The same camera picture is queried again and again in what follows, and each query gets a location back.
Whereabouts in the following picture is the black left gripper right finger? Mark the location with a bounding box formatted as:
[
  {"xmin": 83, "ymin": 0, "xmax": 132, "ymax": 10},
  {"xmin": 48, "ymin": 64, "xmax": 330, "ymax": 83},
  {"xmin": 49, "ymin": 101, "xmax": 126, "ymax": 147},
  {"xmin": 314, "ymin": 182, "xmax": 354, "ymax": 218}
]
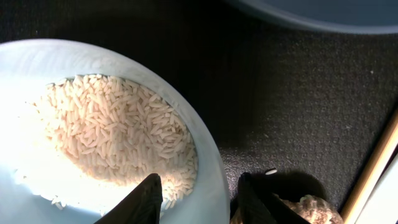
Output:
[{"xmin": 238, "ymin": 172, "xmax": 309, "ymax": 224}]

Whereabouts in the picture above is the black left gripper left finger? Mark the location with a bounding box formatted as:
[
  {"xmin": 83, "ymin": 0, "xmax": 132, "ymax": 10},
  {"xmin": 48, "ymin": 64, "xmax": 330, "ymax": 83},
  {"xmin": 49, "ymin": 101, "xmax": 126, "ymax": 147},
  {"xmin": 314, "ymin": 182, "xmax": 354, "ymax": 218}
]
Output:
[{"xmin": 95, "ymin": 173, "xmax": 163, "ymax": 224}]

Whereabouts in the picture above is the brown walnut cookie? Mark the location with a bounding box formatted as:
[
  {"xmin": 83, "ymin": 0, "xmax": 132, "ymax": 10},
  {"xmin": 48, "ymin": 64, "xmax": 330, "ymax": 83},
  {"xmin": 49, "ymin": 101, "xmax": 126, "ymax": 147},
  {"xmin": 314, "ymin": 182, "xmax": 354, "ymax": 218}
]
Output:
[{"xmin": 230, "ymin": 193, "xmax": 343, "ymax": 224}]

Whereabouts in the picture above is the white rice pile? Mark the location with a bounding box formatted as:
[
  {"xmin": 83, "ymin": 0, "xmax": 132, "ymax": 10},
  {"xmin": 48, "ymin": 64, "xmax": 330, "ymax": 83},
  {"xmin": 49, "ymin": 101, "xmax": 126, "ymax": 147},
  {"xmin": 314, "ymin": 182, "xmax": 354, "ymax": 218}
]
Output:
[{"xmin": 16, "ymin": 74, "xmax": 198, "ymax": 213}]

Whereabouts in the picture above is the light blue bowl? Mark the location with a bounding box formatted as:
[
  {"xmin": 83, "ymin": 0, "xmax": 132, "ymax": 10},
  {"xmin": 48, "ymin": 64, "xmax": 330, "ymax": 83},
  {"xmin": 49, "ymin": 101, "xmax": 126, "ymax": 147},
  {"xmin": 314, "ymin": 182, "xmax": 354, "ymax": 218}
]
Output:
[{"xmin": 1, "ymin": 39, "xmax": 230, "ymax": 224}]

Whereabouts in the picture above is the round black tray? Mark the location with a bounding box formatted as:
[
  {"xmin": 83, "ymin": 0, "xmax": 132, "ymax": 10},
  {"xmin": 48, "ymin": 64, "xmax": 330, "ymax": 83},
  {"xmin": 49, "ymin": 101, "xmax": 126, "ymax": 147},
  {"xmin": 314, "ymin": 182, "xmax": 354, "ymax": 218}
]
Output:
[{"xmin": 1, "ymin": 0, "xmax": 397, "ymax": 209}]

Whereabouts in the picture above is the dark blue plate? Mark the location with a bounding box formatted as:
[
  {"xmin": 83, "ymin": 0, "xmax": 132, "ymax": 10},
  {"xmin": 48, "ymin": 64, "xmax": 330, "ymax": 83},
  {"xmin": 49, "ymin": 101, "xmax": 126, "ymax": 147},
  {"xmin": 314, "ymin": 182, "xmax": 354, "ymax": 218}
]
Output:
[{"xmin": 228, "ymin": 0, "xmax": 397, "ymax": 34}]

